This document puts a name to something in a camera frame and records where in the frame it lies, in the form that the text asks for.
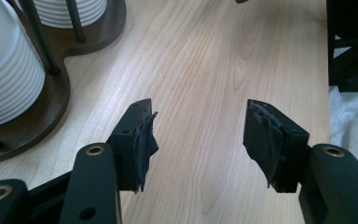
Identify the white cloth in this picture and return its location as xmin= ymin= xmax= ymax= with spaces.
xmin=328 ymin=85 xmax=358 ymax=180

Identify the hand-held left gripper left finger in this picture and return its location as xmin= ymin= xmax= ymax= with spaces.
xmin=106 ymin=98 xmax=159 ymax=193

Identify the stack of white ribbed cups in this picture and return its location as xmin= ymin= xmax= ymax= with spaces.
xmin=32 ymin=0 xmax=108 ymax=30
xmin=0 ymin=0 xmax=47 ymax=131

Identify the brown cup holder rack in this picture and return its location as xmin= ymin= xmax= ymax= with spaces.
xmin=0 ymin=0 xmax=128 ymax=165

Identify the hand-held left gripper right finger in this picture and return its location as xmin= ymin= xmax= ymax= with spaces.
xmin=242 ymin=98 xmax=310 ymax=194

